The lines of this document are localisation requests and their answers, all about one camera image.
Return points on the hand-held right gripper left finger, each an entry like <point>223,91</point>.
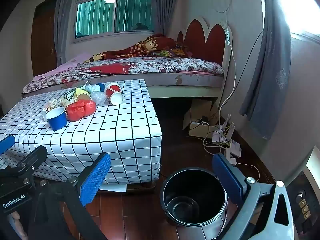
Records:
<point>95,178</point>

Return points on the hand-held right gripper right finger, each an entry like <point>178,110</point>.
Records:
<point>226,176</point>

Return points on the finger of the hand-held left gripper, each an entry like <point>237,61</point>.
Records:
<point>33,158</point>
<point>6,145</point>

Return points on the blue paper cup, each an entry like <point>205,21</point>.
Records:
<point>57,122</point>

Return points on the black bucket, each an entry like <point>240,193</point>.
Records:
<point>175,187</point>

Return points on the printed snack wrapper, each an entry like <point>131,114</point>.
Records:
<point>51,105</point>

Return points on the beige paper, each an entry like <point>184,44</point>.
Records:
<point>65,104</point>

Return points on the red plastic bag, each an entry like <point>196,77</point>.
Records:
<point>80,111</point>

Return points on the green and white milk carton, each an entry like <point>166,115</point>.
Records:
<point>70,95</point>

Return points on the clear plastic bag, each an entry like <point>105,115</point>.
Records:
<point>98,97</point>

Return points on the red paper cup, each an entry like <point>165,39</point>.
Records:
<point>112,90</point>

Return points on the light blue face mask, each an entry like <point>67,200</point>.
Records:
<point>91,88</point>

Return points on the dark blue sock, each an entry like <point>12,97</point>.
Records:
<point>100,87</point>

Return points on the person's left hand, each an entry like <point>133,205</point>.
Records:
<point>18,222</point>

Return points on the white power strip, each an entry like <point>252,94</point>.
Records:
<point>228,156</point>

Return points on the white adapter box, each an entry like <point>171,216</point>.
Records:
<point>236,148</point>

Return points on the white router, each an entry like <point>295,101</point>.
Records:
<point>217,136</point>

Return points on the cardboard box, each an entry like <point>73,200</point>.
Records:
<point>197,131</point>

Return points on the table with checked cloth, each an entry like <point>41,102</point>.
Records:
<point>125,130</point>

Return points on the pink sheet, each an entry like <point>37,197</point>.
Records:
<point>67,65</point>

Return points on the brown wooden door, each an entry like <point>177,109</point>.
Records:
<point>42,42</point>

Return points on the blue-grey patterned curtain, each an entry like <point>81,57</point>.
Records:
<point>270,67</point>

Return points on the bed with floral sheet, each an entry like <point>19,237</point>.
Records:
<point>150,65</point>

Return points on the colourful printed pillow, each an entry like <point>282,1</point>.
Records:
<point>170,52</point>

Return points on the red and white headboard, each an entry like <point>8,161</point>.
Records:
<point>200,42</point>

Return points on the red patterned blanket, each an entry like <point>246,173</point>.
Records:
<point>140,47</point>

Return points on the grey window curtain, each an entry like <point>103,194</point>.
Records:
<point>160,5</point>
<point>62,17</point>

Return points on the window with green curtain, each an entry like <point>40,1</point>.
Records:
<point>100,12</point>

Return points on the sunlit window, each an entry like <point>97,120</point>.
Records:
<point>305,5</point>

